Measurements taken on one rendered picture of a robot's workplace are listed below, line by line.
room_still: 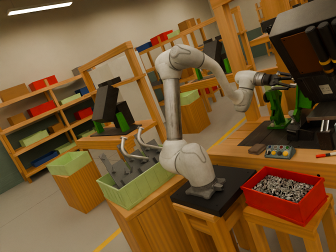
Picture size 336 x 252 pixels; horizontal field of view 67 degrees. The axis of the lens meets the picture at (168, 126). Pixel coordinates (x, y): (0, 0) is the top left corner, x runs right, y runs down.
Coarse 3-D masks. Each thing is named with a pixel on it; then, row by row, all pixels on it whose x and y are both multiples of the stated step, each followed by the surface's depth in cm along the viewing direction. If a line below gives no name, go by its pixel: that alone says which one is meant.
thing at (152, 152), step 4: (136, 136) 216; (152, 140) 222; (152, 144) 221; (156, 144) 223; (144, 148) 217; (144, 152) 216; (148, 152) 217; (152, 152) 219; (152, 156) 217; (156, 156) 213; (152, 160) 216; (156, 160) 212
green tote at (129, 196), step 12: (156, 168) 189; (96, 180) 202; (108, 180) 209; (132, 180) 177; (144, 180) 183; (156, 180) 189; (108, 192) 192; (120, 192) 172; (132, 192) 177; (144, 192) 183; (120, 204) 182; (132, 204) 176
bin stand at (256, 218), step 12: (324, 204) 115; (252, 216) 127; (264, 216) 122; (276, 216) 119; (324, 216) 122; (252, 228) 132; (276, 228) 119; (288, 228) 113; (300, 228) 108; (312, 228) 105; (324, 228) 125; (264, 240) 134; (288, 240) 150; (312, 240) 107
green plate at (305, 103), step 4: (296, 84) 142; (296, 88) 142; (296, 92) 144; (300, 92) 143; (296, 96) 145; (300, 96) 144; (296, 100) 146; (300, 100) 145; (304, 100) 144; (308, 100) 142; (296, 104) 147; (300, 104) 146; (304, 104) 145; (308, 104) 143; (312, 104) 144; (296, 108) 148; (300, 108) 152
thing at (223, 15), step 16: (272, 0) 166; (288, 0) 167; (224, 16) 194; (272, 16) 170; (224, 32) 200; (240, 48) 206; (240, 64) 205; (288, 80) 182; (288, 96) 187; (256, 112) 218
